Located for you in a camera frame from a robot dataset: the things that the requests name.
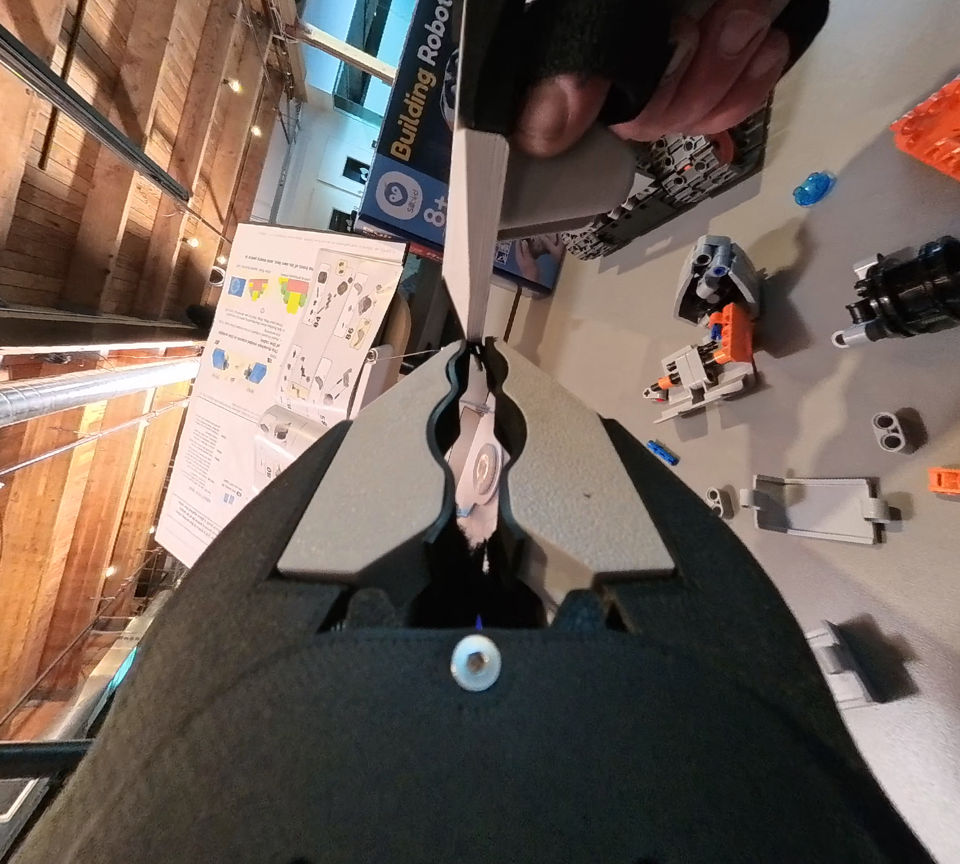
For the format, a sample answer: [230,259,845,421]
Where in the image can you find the black toy wheel assembly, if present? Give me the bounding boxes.
[831,237,960,349]

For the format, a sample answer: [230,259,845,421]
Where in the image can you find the blue robot kit box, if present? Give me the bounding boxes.
[354,0,565,296]

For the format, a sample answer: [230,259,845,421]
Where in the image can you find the black lighting track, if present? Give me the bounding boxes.
[0,24,192,205]

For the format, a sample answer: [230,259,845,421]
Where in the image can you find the instruction sheet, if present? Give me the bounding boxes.
[153,224,411,570]

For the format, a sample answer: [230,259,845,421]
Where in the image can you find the tracked toy robot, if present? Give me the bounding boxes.
[561,91,775,259]

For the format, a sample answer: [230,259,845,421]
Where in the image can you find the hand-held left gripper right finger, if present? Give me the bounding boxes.
[480,335,678,628]

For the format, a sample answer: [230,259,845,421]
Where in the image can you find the person's right hand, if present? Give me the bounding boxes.
[516,0,909,157]

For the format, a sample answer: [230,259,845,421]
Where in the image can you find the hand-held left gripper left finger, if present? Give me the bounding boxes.
[276,341,481,628]

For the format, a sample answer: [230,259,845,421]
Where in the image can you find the blue transparent round stud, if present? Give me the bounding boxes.
[792,171,838,208]

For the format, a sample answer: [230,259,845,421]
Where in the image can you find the metal ventilation duct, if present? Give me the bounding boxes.
[0,356,205,431]

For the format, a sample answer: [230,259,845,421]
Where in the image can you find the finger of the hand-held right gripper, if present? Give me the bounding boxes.
[441,125,515,346]

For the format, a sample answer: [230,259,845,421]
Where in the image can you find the grey orange block assembly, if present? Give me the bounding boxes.
[641,234,768,424]

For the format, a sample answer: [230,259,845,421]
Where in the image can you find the orange wedge block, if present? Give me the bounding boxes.
[890,75,960,180]

